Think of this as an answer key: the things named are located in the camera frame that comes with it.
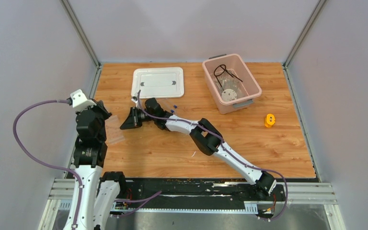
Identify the clear test tube rack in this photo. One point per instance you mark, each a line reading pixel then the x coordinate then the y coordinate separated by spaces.
pixel 113 132

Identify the black metal tripod stand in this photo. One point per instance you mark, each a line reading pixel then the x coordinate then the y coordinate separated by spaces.
pixel 222 69

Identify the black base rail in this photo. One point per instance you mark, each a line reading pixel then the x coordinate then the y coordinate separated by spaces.
pixel 195 193

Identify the white plastic lid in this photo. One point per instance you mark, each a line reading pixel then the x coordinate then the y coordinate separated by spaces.
pixel 158 82

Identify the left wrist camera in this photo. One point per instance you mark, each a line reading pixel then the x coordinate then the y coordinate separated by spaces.
pixel 80 101

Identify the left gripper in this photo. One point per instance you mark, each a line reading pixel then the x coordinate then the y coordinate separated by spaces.
pixel 100 107

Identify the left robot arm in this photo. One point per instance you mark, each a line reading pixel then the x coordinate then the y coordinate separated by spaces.
pixel 94 190

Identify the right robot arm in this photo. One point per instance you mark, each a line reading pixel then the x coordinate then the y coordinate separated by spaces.
pixel 205 136

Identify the yellow plastic block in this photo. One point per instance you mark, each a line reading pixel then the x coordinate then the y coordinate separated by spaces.
pixel 269 120

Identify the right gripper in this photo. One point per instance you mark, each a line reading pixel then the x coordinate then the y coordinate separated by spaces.
pixel 133 120

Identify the pink plastic bin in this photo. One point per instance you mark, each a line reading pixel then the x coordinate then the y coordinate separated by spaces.
pixel 236 65

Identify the white clay triangle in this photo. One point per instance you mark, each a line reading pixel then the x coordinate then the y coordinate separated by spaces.
pixel 221 84

